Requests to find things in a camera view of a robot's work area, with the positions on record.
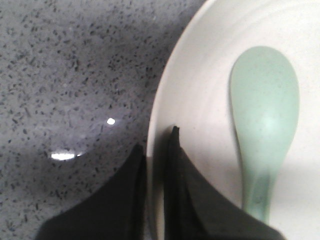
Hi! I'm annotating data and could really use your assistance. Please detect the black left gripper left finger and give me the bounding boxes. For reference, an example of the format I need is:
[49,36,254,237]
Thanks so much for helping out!
[35,144,147,240]

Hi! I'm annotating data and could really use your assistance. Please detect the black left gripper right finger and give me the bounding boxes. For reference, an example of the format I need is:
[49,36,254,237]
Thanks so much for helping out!
[164,126,285,240]

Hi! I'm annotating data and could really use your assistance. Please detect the pale green spoon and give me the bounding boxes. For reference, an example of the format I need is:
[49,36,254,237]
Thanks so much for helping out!
[230,46,300,223]

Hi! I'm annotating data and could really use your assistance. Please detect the white round plate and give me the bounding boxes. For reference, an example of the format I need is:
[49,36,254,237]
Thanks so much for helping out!
[146,0,320,240]

